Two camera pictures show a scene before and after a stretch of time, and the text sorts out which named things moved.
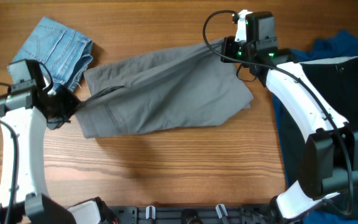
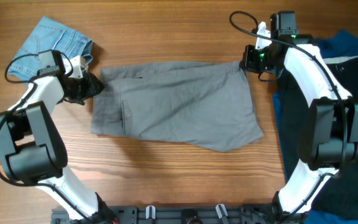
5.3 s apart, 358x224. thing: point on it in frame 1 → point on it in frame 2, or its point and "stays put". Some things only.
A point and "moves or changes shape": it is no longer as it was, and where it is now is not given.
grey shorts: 186,87 moves or changes shape
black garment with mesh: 352,84 stays put
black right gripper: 230,44 → 249,60
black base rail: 266,213 stays put
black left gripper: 72,104 → 91,86
